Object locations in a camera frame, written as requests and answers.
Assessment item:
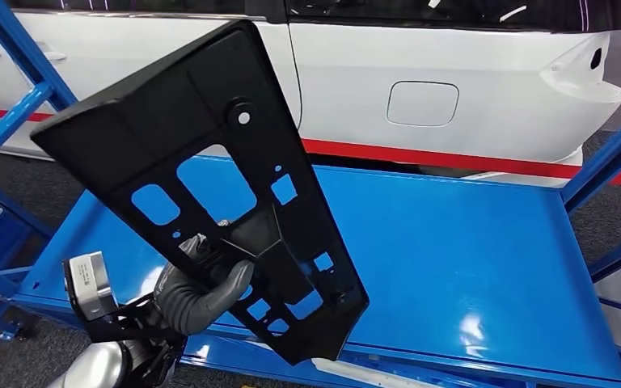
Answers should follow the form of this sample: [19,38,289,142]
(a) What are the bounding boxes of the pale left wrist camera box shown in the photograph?
[62,251,120,323]

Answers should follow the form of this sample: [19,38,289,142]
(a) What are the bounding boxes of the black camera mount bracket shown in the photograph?
[82,294,186,345]

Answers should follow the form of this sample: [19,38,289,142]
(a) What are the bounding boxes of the white car with red stripe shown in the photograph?
[0,0,621,189]

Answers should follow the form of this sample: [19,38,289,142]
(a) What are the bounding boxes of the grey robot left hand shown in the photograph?
[152,218,256,337]

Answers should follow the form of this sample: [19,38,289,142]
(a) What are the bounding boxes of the black plastic panel part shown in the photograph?
[30,19,370,367]

